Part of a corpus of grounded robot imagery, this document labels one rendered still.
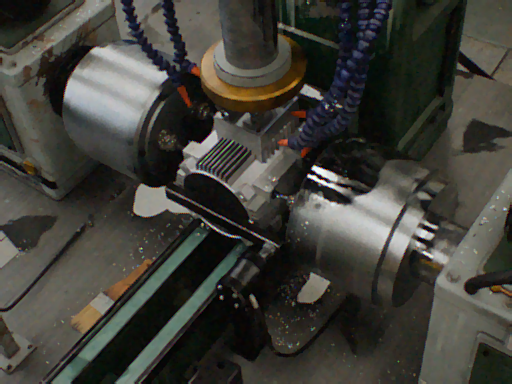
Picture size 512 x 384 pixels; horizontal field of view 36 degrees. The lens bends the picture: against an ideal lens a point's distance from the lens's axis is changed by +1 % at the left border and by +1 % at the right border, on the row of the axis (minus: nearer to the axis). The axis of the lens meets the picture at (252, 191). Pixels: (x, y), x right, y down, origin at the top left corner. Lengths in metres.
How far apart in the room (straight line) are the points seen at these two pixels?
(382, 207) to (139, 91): 0.50
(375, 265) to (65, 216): 0.78
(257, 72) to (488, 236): 0.44
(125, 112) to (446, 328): 0.67
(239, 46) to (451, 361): 0.59
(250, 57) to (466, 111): 0.77
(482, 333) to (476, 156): 0.70
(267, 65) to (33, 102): 0.53
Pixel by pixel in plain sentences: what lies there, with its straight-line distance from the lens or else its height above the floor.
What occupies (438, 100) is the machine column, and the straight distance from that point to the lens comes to 1.72.
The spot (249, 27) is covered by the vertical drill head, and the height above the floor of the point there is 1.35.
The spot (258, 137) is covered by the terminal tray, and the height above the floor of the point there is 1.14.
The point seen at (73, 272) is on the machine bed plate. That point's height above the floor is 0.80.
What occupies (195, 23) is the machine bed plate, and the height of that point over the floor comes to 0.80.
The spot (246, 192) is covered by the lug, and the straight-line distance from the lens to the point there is 1.33.
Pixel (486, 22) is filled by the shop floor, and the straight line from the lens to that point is 3.55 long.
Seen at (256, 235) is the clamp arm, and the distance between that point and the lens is 1.34.
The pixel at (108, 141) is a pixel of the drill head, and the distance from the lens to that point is 1.48.
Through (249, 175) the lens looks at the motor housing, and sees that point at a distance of 1.37.
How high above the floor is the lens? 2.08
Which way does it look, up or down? 48 degrees down
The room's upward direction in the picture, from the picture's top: 6 degrees counter-clockwise
